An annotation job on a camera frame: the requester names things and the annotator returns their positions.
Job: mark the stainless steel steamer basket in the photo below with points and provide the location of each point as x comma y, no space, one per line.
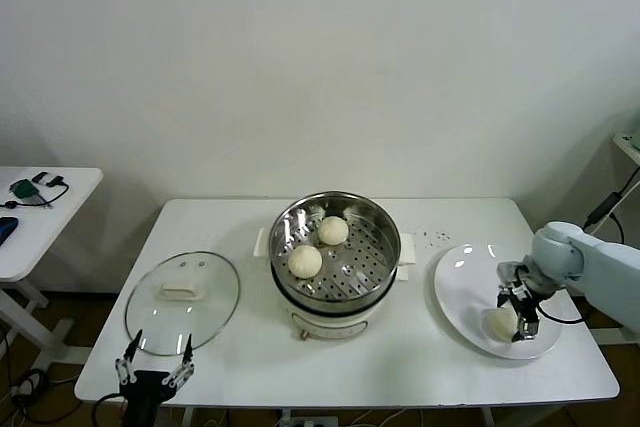
295,219

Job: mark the small green device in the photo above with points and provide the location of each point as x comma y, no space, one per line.
22,189

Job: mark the dark blue object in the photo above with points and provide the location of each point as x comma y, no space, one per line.
6,229

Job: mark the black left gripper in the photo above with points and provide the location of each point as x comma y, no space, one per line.
144,389

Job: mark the white shelf stand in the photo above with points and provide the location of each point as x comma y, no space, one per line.
627,149

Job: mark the white power strip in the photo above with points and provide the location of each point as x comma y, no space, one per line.
312,422

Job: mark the black and white adapter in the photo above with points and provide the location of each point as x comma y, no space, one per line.
42,178

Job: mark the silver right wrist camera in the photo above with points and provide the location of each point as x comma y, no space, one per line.
510,272

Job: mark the white steamed baozi bun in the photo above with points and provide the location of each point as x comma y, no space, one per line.
305,262
333,231
500,325

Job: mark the white electric cooker pot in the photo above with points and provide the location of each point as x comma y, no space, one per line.
330,324

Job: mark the pale green box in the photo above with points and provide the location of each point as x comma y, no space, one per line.
636,139

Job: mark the white side table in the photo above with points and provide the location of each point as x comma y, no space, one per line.
50,227

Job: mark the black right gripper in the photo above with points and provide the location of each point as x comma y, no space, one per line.
526,299

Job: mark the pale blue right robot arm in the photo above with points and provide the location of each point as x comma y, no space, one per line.
600,262

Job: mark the white round plate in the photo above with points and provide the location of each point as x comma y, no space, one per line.
465,277

